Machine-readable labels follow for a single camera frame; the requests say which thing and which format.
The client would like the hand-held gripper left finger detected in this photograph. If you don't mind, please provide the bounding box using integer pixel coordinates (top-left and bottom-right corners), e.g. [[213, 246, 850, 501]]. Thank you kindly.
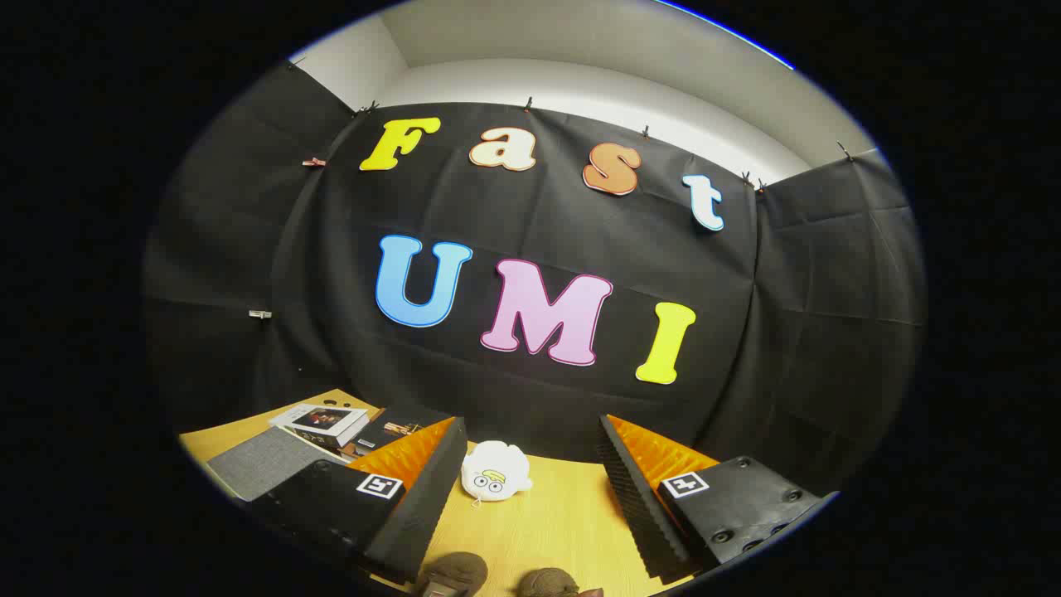
[[249, 416, 470, 585]]

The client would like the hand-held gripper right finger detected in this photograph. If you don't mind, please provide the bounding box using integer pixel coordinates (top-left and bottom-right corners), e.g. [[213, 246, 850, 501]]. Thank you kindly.
[[597, 414, 840, 583]]

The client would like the brown fuzzy shoe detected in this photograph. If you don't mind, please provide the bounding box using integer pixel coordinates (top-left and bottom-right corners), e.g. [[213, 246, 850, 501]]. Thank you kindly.
[[517, 568, 581, 597], [417, 551, 490, 597]]

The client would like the grey fabric storage box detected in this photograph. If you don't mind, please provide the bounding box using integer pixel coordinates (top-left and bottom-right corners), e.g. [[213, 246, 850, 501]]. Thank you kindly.
[[206, 426, 351, 503]]

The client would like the white plush toy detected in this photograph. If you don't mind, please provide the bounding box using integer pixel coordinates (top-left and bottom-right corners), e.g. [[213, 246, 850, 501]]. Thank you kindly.
[[461, 440, 534, 505]]

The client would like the black cover book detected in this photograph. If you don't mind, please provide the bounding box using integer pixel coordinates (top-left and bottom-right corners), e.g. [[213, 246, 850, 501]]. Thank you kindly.
[[355, 405, 453, 459]]

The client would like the white portrait cover book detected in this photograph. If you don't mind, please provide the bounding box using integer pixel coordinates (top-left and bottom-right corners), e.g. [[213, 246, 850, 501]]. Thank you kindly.
[[268, 403, 371, 449]]

